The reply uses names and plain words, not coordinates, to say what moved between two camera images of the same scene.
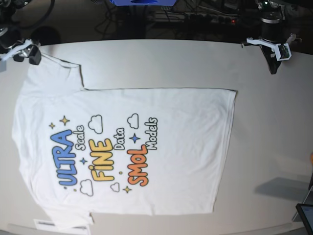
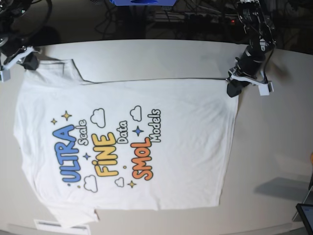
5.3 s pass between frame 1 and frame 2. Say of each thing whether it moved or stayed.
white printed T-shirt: stayed
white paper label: stayed
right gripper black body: moved
